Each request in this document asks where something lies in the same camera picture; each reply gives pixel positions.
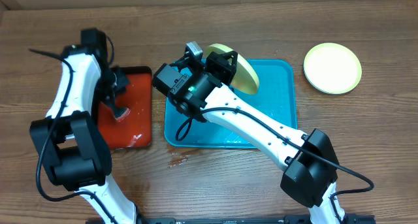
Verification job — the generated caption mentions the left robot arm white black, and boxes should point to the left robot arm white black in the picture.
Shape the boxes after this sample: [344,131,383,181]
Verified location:
[29,43,140,223]

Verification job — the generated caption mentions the yellow plate top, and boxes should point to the yellow plate top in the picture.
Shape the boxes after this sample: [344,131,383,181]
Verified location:
[303,42,362,95]

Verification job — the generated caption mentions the red water tray black rim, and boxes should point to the red water tray black rim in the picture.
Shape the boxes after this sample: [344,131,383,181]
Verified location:
[96,66,152,150]

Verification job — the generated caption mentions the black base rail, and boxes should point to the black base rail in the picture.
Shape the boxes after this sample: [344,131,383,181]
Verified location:
[85,214,376,224]

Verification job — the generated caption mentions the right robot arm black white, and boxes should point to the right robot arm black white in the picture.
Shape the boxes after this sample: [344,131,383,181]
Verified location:
[152,51,345,223]

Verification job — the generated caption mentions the teal plastic tray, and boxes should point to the teal plastic tray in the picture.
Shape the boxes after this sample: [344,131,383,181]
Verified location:
[164,59,297,149]

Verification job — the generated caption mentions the yellow plate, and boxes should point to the yellow plate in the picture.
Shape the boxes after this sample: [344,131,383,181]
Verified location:
[303,42,362,95]
[204,43,259,95]

